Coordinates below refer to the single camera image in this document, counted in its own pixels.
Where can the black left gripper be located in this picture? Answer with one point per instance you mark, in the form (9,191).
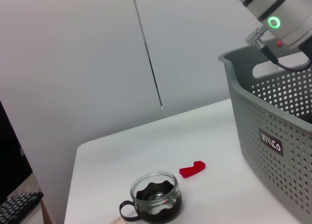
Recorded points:
(308,49)

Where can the black computer keyboard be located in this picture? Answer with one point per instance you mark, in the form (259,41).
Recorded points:
(17,207)

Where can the glass teacup black holder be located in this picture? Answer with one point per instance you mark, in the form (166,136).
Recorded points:
(158,207)

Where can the light wooden desk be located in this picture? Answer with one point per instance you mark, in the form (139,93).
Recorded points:
(45,214)

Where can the dark red notched brick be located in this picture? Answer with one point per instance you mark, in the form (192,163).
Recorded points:
(192,170)

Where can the grey perforated plastic storage bin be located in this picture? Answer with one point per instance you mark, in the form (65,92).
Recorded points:
(256,111)

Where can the black computer monitor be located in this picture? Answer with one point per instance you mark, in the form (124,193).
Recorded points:
(9,160)

